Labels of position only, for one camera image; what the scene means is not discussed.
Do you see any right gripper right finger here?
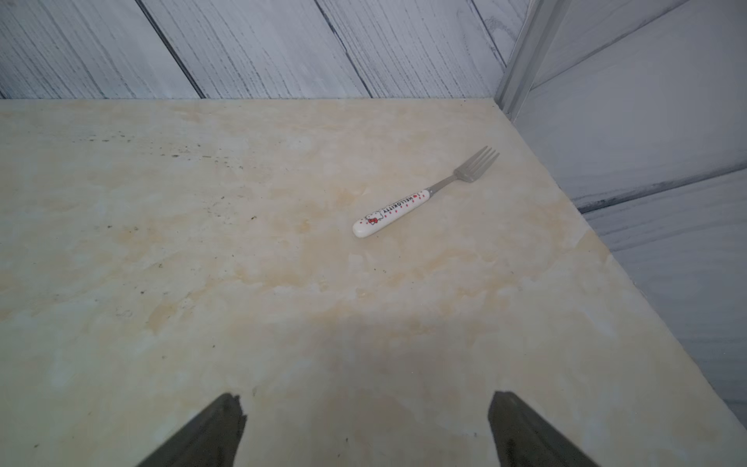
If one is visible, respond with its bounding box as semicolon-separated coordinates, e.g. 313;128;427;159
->
487;391;597;467

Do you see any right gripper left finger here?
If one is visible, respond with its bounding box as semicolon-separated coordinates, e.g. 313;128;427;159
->
138;393;247;467

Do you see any metal frame post right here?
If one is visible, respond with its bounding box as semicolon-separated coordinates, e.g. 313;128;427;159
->
494;0;571;122

